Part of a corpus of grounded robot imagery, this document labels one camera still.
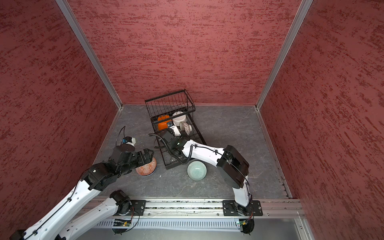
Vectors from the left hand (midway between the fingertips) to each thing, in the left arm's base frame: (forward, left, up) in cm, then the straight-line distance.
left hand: (146, 158), depth 74 cm
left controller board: (-26, +12, -20) cm, 34 cm away
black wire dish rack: (+34, -7, +4) cm, 35 cm away
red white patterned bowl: (+24, -19, -7) cm, 32 cm away
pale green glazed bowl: (-1, -26, -15) cm, 30 cm away
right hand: (+16, -17, -3) cm, 23 cm away
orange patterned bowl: (0, +3, -15) cm, 15 cm away
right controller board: (-26, -51, -18) cm, 60 cm away
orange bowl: (+27, -3, -8) cm, 28 cm away
